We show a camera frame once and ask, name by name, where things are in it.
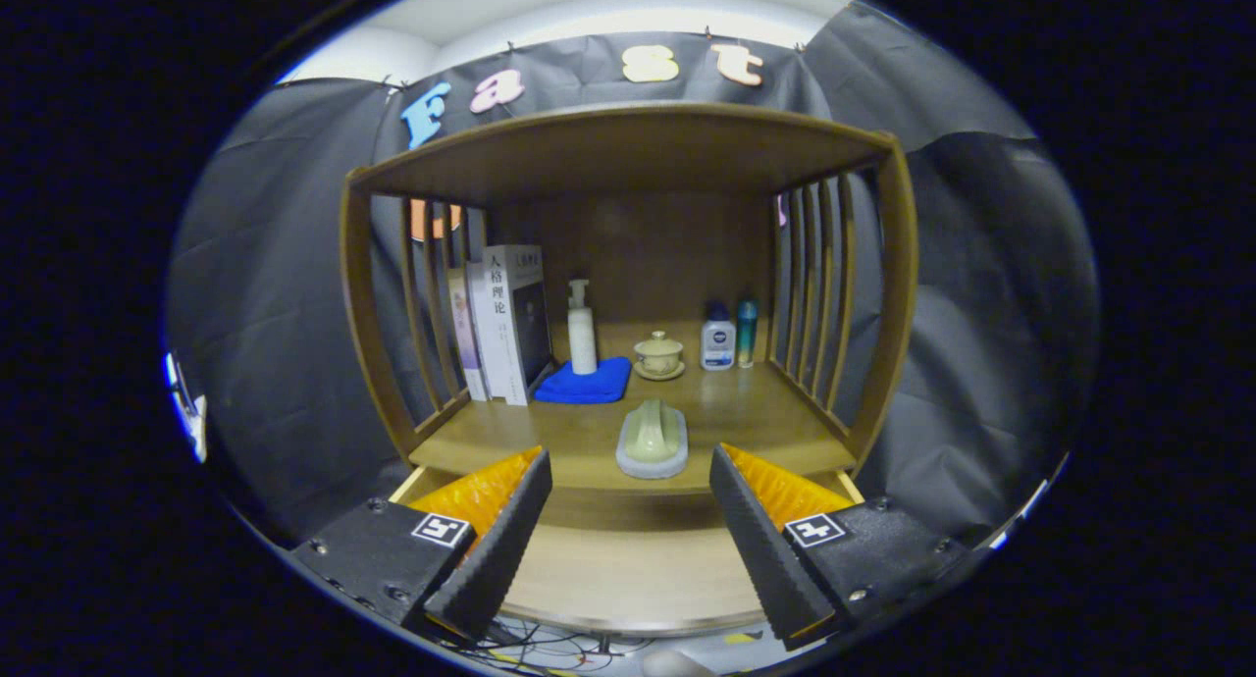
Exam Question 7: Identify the white book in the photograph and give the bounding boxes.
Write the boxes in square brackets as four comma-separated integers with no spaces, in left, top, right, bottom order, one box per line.
[466,244,553,406]

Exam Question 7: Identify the wooden cabinet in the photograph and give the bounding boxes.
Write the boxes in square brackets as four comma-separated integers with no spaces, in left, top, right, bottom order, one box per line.
[339,103,920,506]

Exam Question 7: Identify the white bottle blue cap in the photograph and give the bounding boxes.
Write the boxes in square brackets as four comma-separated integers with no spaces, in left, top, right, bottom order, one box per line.
[701,302,737,371]

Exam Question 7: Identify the thin purple book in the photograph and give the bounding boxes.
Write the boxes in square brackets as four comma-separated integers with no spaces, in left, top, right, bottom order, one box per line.
[446,268,489,401]

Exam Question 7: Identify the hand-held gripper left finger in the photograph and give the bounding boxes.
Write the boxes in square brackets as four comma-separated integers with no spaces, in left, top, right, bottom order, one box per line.
[289,446,553,644]

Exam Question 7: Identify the black backdrop cloth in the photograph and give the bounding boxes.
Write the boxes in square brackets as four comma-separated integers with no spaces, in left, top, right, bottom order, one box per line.
[167,5,1100,546]

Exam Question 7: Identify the beige lidded ceramic cup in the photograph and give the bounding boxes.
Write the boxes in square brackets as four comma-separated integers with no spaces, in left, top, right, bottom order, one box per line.
[633,331,686,381]

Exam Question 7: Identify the wooden countertop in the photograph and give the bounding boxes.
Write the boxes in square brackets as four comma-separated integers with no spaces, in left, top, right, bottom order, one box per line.
[407,358,857,496]

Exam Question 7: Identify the blue folded cloth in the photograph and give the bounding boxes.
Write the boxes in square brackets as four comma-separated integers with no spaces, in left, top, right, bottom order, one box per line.
[534,356,633,404]

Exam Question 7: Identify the black floor cables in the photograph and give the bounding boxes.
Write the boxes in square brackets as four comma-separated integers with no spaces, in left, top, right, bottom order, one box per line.
[432,618,649,673]

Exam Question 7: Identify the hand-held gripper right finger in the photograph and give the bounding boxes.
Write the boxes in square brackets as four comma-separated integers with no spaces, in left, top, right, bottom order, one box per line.
[708,443,982,651]

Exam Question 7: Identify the wooden drawer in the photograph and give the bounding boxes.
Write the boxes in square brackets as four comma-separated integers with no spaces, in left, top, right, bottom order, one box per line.
[388,466,866,639]

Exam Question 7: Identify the white pump bottle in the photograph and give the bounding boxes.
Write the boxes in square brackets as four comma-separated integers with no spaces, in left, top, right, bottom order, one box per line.
[567,280,598,375]

